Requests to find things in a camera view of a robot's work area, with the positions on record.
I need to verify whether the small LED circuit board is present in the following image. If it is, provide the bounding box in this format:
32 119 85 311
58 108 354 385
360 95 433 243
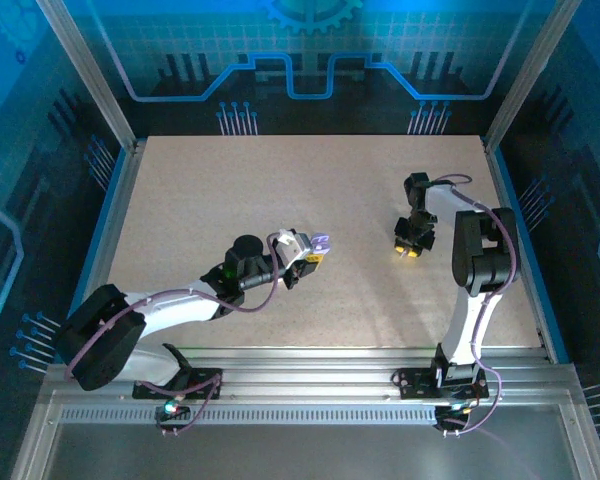
437 399 476 422
154 399 191 422

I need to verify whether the grey metal panel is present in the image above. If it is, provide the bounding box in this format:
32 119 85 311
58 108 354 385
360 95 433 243
9 389 600 480

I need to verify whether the aluminium side rail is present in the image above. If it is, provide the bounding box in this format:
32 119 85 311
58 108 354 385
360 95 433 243
481 138 556 361
64 139 147 351

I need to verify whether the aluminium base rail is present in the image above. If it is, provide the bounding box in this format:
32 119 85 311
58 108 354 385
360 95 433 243
39 344 581 406

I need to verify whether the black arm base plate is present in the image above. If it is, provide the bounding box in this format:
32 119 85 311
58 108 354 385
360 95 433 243
393 367 489 401
132 367 224 401

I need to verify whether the slotted aluminium cable duct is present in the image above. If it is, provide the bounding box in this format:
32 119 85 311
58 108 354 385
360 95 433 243
59 407 441 426

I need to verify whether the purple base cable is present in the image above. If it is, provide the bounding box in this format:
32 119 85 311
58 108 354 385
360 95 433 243
439 367 504 437
144 374 224 437

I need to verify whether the aluminium frame post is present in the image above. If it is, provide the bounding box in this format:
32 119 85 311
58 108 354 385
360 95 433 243
482 0 581 151
37 0 141 151

